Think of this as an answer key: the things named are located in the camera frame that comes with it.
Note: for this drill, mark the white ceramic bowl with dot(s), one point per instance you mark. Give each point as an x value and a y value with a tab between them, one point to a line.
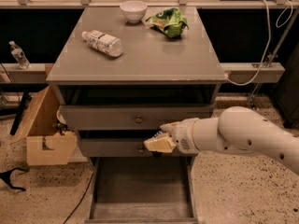
133	11

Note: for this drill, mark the clear plastic water bottle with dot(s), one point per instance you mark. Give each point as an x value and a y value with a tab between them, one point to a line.
108	44

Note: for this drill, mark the black bracket on floor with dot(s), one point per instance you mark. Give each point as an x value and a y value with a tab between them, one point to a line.
6	177

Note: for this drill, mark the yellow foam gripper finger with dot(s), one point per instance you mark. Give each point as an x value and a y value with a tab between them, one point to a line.
171	144
168	127

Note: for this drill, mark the grey middle drawer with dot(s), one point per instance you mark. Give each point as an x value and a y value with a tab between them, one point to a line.
113	148

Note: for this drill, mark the grey top drawer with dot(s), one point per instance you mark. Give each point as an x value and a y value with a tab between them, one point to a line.
129	117

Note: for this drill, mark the grey wooden drawer cabinet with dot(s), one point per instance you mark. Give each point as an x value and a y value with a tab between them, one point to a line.
153	70

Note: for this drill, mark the small upright water bottle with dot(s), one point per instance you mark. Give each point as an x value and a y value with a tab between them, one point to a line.
17	52

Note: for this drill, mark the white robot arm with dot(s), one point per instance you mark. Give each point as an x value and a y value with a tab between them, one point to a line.
237	131

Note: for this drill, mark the black pole by box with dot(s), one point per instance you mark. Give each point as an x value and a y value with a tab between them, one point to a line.
25	100

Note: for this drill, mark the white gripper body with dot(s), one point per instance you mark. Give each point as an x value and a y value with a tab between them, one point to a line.
184	134

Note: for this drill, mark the grey open bottom drawer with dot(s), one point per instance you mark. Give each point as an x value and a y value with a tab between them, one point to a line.
142	190

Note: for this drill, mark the open cardboard box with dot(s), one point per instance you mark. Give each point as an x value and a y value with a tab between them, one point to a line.
38	127

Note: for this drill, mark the green chip bag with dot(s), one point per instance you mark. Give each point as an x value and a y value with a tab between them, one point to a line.
170	22

